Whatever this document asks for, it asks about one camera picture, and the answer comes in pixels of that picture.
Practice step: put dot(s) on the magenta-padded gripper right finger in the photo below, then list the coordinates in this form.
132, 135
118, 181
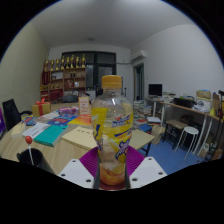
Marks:
146, 171

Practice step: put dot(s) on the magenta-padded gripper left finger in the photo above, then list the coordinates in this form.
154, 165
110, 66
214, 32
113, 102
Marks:
75, 173

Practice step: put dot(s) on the orange-capped yellow-label drink bottle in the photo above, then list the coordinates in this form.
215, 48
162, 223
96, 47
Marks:
111, 133

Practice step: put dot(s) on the pale yellow paper pad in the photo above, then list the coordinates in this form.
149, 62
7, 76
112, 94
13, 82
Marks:
80, 137

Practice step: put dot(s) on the flat round red coaster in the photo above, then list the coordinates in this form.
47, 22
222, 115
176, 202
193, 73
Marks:
113, 187

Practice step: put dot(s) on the teal book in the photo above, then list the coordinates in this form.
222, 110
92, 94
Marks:
50, 135

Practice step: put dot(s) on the orange book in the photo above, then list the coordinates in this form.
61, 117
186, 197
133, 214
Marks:
81, 120

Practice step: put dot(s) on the blue and red book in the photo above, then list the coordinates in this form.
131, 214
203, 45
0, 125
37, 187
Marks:
61, 120

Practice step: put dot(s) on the wooden stool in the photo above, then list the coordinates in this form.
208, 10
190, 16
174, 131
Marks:
176, 125

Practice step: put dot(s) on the red-ball white stirrer stick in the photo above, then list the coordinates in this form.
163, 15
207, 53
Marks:
29, 140

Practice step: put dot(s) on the white printed paper sheet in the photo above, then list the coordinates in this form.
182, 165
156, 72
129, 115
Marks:
35, 130

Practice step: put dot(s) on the white round stool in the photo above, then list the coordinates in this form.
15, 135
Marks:
190, 130

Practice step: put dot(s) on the pink wrapped package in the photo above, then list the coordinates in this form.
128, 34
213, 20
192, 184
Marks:
68, 110

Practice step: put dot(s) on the orange cardboard carton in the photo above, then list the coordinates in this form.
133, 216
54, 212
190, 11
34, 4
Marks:
84, 106

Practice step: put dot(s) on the yellow gift box red ribbon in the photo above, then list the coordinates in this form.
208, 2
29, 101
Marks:
41, 108

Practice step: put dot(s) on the black box on desk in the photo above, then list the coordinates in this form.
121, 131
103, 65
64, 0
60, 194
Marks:
184, 102

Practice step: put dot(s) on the white side desk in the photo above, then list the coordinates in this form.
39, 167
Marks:
200, 111

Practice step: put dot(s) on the black computer monitor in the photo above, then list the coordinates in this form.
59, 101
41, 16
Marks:
155, 90

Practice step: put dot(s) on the black office chair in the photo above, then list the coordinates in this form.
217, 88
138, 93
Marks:
11, 113

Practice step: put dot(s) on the wooden shelf unit with trophies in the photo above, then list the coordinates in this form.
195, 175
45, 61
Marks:
63, 83

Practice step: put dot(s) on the white wall air conditioner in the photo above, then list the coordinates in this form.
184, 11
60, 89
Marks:
138, 56

